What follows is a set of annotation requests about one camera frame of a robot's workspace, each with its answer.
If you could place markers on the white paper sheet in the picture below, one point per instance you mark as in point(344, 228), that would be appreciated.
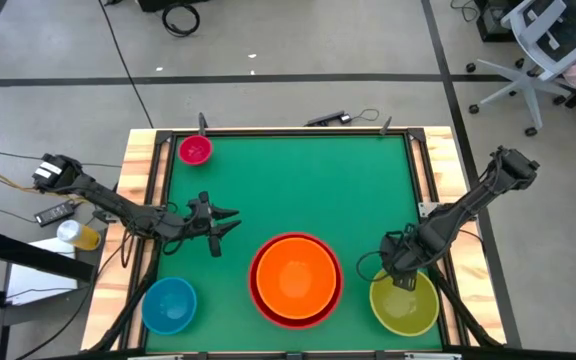
point(40, 277)

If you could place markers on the green table mat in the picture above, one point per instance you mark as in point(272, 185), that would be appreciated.
point(308, 185)

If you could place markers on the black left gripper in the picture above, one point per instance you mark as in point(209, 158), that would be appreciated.
point(200, 216)

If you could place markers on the black power brick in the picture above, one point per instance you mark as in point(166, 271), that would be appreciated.
point(54, 213)

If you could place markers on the blue bowl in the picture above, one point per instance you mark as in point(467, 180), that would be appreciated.
point(169, 306)

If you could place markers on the black frame post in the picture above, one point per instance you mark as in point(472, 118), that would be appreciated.
point(385, 126)
point(202, 124)

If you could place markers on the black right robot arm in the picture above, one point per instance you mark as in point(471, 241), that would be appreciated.
point(468, 202)

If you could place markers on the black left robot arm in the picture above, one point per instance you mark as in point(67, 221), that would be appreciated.
point(118, 204)

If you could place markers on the yellow-green bowl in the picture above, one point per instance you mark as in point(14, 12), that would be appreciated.
point(408, 310)

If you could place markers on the silver metal bracket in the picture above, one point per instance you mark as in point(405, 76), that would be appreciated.
point(426, 208)

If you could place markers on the large red bowl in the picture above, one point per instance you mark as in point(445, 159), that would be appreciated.
point(253, 295)

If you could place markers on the grey office chair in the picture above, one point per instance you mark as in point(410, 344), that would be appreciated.
point(543, 45)

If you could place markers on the black equipment box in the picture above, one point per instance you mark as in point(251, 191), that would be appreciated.
point(493, 20)

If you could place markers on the yellow drink bottle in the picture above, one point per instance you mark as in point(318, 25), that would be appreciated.
point(79, 235)

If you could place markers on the orange bowl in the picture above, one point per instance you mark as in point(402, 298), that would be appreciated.
point(296, 285)

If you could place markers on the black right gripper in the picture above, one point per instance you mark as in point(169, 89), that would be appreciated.
point(399, 255)

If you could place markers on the small magenta bowl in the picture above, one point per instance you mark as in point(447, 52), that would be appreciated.
point(195, 150)

